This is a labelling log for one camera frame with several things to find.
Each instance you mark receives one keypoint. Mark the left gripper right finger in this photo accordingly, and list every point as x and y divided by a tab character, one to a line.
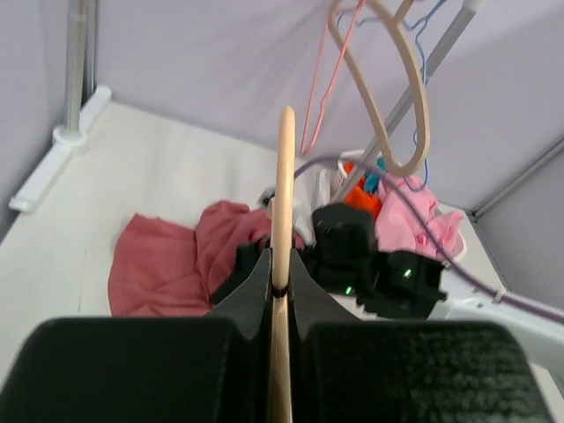
348	370

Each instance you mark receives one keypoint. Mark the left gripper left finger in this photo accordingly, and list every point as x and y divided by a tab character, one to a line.
212	368

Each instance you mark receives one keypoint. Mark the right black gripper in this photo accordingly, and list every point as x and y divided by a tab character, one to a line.
342	260

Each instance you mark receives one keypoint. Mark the beige hanger with red shirt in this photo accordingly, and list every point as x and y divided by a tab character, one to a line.
282	264

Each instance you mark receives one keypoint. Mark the dusty red t shirt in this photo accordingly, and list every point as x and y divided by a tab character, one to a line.
164	269

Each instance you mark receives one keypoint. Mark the orange t shirt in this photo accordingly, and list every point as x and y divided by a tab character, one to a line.
361	200

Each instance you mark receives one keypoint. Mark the teal t shirt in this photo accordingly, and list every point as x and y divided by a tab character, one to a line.
372	179

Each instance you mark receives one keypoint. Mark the pink t shirt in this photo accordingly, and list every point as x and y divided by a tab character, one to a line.
406	215

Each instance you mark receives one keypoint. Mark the beige hanger with teal shirt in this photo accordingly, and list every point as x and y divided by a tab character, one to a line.
396	102

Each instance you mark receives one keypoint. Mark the blue wire hanger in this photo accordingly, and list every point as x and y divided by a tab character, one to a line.
416	72

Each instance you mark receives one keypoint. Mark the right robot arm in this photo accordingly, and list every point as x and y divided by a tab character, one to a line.
410	287

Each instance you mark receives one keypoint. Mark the white metal clothes rack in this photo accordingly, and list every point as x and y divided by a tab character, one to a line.
84	100

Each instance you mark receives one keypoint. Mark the right aluminium frame post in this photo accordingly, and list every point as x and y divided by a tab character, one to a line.
517	179

